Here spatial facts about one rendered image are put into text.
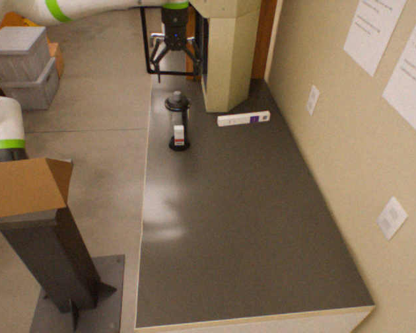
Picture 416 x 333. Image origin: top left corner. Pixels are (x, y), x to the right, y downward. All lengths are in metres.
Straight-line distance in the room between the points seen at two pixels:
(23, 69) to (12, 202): 2.39
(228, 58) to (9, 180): 1.01
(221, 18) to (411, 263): 1.12
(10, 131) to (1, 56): 2.28
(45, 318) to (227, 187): 1.34
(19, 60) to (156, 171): 2.41
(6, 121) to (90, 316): 1.20
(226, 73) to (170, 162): 0.52
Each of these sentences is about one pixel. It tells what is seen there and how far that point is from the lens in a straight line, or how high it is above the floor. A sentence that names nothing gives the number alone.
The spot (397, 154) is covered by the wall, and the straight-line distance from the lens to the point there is 0.97.
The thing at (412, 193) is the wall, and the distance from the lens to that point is 0.94.
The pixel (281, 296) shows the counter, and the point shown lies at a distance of 1.01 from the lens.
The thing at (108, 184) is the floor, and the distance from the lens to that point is 2.61.
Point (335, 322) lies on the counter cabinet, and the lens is 1.14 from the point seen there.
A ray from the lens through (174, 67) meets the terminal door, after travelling 1.86.
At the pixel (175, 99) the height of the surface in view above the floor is 1.18.
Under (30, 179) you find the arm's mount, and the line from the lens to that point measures 1.15.
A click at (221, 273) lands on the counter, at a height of 0.94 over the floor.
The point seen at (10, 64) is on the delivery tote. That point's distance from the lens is 3.52.
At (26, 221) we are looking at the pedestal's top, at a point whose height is 0.94.
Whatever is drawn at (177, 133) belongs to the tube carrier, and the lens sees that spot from 1.32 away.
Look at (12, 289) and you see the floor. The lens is 2.30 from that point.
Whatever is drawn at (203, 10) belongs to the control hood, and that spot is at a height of 1.44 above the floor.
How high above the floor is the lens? 1.83
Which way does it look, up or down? 43 degrees down
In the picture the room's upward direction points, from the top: 3 degrees clockwise
